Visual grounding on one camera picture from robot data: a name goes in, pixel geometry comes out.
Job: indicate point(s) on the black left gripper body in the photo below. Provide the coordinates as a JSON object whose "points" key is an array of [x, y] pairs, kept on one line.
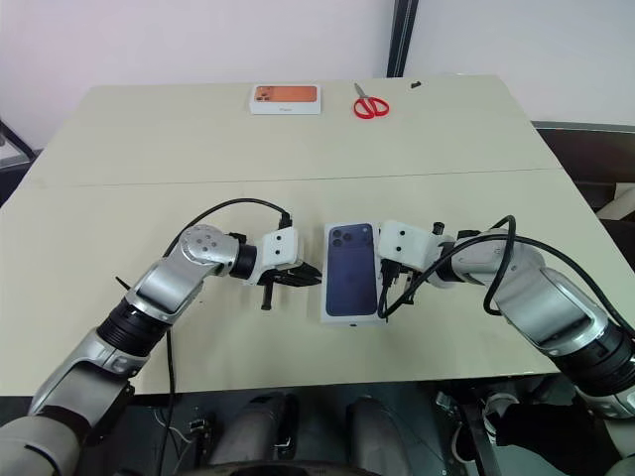
{"points": [[269, 292]]}

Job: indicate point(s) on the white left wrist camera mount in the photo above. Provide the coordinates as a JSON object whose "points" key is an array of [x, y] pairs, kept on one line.
{"points": [[280, 248]]}

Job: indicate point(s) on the white phone box lid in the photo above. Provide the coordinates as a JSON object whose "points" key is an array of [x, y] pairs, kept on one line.
{"points": [[347, 277]]}

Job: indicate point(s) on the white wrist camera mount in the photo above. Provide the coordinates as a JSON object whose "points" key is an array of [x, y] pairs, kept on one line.
{"points": [[280, 248], [404, 243]]}

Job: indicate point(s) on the black metal bracket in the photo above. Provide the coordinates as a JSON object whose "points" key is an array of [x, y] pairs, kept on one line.
{"points": [[473, 431]]}

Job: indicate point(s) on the grey rounded shape under table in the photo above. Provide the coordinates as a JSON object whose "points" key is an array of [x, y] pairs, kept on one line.
{"points": [[253, 426]]}

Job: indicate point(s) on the dark side cabinet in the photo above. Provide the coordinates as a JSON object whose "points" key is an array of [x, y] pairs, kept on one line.
{"points": [[585, 149]]}

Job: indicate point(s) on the black vertical pole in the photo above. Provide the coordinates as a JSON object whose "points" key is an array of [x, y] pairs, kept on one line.
{"points": [[403, 35]]}

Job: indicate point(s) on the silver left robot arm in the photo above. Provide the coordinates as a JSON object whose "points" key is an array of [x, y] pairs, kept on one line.
{"points": [[159, 282]]}

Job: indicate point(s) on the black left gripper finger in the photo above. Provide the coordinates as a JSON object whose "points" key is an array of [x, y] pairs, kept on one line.
{"points": [[307, 282], [306, 272]]}

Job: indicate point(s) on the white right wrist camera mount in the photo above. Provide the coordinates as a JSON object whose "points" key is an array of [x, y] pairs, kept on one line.
{"points": [[404, 243]]}

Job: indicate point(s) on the white box with orange phone print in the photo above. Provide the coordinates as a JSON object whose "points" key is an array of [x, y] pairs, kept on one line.
{"points": [[285, 98]]}

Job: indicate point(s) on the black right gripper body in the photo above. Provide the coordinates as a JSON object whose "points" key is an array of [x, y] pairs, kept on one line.
{"points": [[402, 276]]}

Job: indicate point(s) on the dark metal shelf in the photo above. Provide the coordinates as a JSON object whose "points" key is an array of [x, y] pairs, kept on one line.
{"points": [[12, 149]]}

